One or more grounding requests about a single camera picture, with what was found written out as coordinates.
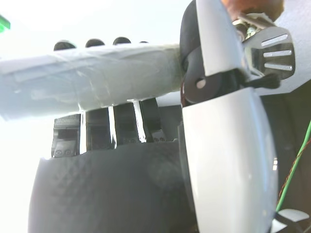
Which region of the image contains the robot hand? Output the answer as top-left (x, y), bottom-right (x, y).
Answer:
top-left (26, 0), bottom-right (282, 233)

